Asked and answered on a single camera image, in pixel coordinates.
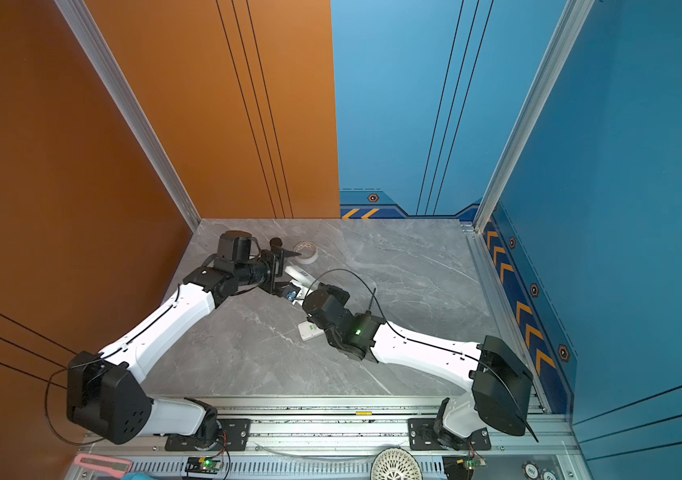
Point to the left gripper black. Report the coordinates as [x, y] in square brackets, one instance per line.
[275, 260]

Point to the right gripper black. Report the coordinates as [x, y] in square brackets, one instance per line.
[345, 296]

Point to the small white remote control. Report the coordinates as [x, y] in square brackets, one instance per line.
[299, 276]

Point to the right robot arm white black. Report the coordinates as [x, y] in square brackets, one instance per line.
[496, 383]

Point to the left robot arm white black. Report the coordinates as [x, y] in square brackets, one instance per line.
[104, 390]

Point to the white tape roll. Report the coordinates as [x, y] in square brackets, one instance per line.
[307, 252]

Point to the white round fan grille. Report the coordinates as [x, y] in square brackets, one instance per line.
[395, 464]

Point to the green circuit board left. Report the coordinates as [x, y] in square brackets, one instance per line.
[203, 467]

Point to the circuit board right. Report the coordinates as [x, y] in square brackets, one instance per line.
[462, 468]

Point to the cyan object at edge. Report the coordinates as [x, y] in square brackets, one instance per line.
[137, 476]

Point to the pink tool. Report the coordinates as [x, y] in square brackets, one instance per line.
[114, 467]

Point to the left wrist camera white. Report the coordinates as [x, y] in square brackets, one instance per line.
[291, 292]

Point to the aluminium rail frame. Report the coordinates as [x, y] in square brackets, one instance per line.
[320, 437]

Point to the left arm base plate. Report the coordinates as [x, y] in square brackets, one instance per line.
[232, 436]

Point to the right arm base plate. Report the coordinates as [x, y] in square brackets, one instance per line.
[423, 435]

